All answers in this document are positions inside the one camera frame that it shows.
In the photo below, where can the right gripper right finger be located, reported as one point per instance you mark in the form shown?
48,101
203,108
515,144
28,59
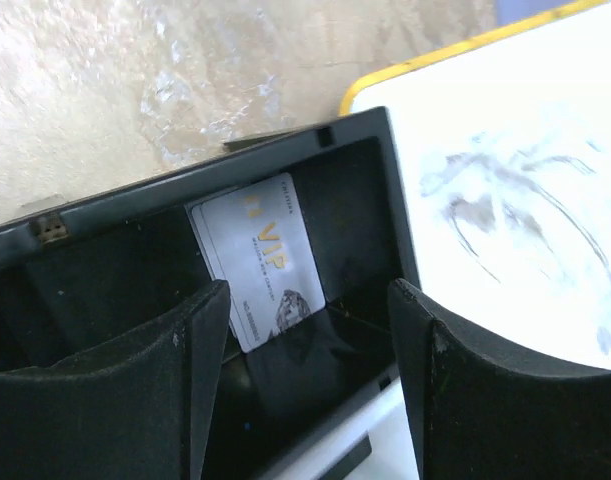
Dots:
480,406

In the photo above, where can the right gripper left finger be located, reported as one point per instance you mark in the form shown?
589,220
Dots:
138,406

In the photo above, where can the silver card in tray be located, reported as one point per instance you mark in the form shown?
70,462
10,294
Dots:
255,239

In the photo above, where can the black box in tray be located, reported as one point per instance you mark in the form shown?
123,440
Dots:
349,461

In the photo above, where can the white board with wooden frame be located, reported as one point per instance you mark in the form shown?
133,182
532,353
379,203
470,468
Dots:
504,151

